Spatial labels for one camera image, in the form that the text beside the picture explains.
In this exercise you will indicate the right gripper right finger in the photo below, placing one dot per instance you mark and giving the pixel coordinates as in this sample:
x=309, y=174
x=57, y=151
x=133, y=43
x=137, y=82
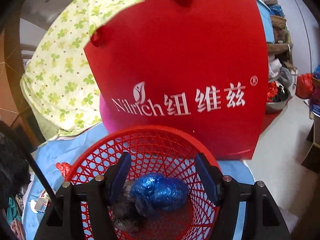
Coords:
x=209, y=177

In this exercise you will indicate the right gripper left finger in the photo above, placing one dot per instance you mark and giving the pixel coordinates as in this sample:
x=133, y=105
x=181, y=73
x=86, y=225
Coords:
x=117, y=177

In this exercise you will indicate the blue plastic bag ball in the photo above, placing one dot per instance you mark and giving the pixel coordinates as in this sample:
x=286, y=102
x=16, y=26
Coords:
x=154, y=193

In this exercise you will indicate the dark grey plastic bag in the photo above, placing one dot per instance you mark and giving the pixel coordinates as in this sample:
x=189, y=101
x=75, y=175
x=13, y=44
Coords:
x=125, y=215

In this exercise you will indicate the small knotted red plastic bag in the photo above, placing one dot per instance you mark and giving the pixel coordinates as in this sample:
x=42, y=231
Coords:
x=64, y=168

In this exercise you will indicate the red white medicine box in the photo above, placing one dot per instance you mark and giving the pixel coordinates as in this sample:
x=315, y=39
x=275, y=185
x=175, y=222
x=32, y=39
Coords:
x=41, y=204

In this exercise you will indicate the red plastic mesh basket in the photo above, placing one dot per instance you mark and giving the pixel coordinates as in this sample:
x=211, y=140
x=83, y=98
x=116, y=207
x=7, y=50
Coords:
x=160, y=150

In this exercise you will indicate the pink pillow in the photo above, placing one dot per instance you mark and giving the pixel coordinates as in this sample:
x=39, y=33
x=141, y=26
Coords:
x=107, y=120

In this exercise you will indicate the blue towel bed cover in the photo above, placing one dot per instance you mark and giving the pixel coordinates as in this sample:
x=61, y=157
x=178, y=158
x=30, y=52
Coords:
x=59, y=151

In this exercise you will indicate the metal bowl on floor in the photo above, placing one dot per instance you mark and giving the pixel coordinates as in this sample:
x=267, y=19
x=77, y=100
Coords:
x=276, y=107

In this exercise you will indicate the black clothing pile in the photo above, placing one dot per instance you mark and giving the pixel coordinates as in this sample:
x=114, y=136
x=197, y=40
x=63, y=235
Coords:
x=14, y=170

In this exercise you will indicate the green clover patterned quilt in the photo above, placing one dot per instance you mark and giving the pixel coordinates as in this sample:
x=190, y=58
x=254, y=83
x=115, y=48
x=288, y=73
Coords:
x=58, y=83

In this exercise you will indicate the red Nilrich paper bag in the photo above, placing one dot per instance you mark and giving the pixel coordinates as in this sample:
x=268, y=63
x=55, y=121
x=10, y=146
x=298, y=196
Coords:
x=199, y=66

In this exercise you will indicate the red bag on floor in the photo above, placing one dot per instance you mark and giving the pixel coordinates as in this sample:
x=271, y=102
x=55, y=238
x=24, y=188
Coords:
x=304, y=86

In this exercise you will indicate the blue plastic storage bin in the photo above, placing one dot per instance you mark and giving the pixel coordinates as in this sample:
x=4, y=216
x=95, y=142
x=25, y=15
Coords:
x=266, y=20

